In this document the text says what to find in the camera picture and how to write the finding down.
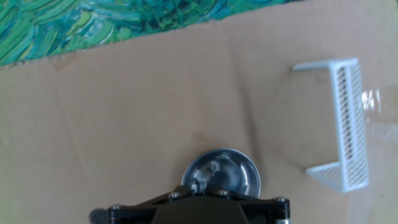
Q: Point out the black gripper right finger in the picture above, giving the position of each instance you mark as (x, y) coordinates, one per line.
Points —
(264, 211)

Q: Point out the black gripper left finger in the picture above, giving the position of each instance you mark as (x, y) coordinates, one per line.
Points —
(133, 213)

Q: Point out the small shiny metal plate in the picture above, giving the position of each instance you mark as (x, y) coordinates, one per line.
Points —
(230, 174)

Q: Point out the brown cardboard sheet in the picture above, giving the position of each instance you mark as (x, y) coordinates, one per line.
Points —
(124, 124)

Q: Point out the white mesh bridge stand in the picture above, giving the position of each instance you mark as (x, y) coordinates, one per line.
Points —
(314, 65)

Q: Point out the clear tape patch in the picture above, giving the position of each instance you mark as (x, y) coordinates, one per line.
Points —
(373, 101)

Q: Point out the painting print tablecloth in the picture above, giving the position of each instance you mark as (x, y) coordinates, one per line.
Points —
(62, 28)

